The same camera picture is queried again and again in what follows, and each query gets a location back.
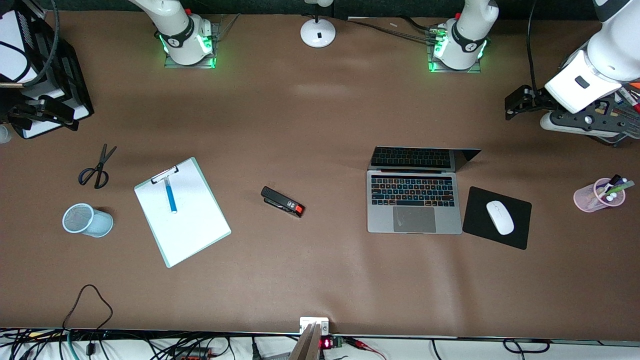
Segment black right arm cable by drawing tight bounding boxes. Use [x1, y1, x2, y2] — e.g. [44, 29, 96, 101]
[0, 0, 62, 89]

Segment white computer mouse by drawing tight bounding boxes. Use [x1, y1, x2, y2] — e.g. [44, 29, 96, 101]
[485, 200, 515, 236]

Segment black stacked document tray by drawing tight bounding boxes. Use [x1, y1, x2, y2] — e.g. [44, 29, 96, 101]
[0, 9, 95, 140]

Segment teal clipboard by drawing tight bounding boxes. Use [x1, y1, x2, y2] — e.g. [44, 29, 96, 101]
[133, 156, 232, 269]

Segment white paper in tray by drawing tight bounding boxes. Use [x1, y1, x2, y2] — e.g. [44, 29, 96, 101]
[0, 12, 39, 98]

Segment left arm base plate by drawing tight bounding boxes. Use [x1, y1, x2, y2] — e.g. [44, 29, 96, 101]
[426, 25, 484, 75]

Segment green marker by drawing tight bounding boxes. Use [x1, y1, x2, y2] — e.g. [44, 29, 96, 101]
[602, 180, 636, 199]

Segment black stapler red end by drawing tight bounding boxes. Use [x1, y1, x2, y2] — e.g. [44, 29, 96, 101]
[260, 185, 305, 219]

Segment white paper sheet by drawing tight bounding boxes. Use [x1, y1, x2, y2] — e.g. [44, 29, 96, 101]
[135, 160, 231, 266]

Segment black looped cable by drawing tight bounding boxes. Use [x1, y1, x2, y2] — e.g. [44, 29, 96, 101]
[61, 283, 114, 357]

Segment black floor cable loop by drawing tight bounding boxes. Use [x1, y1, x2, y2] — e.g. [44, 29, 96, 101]
[502, 338, 552, 354]

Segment white round-base stand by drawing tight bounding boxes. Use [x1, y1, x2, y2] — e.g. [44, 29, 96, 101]
[299, 0, 337, 49]

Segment red cable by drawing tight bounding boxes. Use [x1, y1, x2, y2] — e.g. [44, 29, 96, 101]
[344, 337, 389, 360]

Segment white table-edge bracket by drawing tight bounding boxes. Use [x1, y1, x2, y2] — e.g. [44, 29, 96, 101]
[299, 316, 330, 336]

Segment grey camera pole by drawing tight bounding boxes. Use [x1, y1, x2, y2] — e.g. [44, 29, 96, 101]
[288, 322, 324, 360]

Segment black base cable bundle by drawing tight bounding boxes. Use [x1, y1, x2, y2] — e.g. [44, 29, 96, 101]
[345, 16, 447, 45]

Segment silver laptop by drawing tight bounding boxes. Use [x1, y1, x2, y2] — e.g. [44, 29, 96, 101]
[366, 146, 482, 235]

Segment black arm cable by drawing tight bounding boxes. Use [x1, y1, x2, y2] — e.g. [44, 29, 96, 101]
[0, 0, 62, 89]
[525, 0, 546, 98]

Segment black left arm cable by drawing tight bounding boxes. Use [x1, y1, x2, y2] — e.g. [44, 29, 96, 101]
[525, 0, 546, 98]

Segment tangled black floor cables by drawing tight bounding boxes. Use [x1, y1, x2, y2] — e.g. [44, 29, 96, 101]
[0, 327, 233, 360]

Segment blue marker white cap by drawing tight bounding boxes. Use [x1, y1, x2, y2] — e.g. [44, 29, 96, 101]
[164, 178, 179, 215]

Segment pink translucent pen cup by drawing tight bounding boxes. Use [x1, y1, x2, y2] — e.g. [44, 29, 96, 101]
[573, 177, 626, 214]

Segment black blue-handled scissors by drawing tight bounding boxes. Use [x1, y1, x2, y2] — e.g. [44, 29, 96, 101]
[78, 143, 118, 190]

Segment light blue mesh cup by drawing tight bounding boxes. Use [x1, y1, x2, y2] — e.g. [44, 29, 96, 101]
[62, 202, 114, 238]

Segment black mouse pad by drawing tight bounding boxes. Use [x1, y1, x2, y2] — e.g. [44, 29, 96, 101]
[462, 186, 533, 251]

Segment teal cable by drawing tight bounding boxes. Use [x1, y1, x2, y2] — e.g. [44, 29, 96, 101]
[66, 331, 82, 360]

